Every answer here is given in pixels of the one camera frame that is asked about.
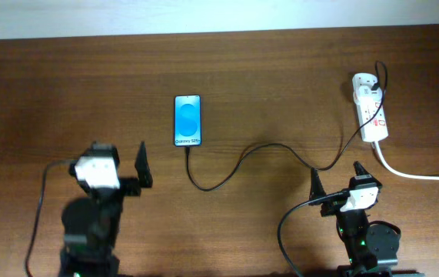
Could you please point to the blue Galaxy smartphone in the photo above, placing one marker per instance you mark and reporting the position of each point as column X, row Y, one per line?
column 187, row 121

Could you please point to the black charger plug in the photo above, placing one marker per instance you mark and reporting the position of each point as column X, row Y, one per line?
column 375, row 87

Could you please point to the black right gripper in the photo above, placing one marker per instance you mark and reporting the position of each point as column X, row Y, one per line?
column 316, row 189

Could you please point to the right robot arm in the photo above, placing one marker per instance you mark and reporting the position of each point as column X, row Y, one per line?
column 371, row 246

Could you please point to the white power strip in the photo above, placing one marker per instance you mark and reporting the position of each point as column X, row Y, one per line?
column 371, row 116

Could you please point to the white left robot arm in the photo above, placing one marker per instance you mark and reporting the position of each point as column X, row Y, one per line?
column 91, row 223

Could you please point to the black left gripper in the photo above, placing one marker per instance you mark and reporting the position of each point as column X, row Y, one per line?
column 131, row 183

